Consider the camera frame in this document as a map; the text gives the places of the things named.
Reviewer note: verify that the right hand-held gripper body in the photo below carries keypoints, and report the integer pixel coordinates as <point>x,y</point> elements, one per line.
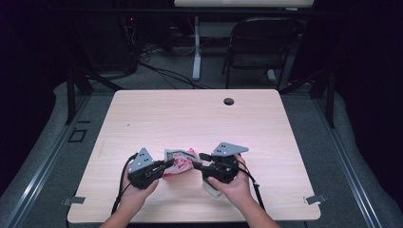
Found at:
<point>225,167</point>

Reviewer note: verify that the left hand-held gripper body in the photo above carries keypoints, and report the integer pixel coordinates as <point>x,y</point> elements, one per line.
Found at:
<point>142,172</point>

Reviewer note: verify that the red printed clear plastic bag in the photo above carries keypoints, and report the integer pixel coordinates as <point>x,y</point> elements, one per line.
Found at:
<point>182,163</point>

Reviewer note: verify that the person's left hand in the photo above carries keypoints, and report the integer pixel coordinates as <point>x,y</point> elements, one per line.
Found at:
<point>136,196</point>

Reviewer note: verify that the person's right hand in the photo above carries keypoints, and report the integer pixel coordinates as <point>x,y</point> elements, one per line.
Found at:
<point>237,191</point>

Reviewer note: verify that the grey tape strip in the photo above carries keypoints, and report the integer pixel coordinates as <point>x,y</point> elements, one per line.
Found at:
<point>76,200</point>
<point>315,199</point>

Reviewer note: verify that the white desk leg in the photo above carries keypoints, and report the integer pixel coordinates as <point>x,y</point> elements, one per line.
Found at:
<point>197,53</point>

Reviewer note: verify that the black metal stand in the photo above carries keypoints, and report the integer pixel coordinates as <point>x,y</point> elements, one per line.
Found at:
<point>71,95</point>
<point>330,101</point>

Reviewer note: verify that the black folding chair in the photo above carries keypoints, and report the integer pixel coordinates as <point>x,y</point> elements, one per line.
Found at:
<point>263,41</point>

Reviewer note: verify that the aluminium floor rail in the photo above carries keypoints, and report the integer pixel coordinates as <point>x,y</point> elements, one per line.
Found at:
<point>351,177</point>
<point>38,183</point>

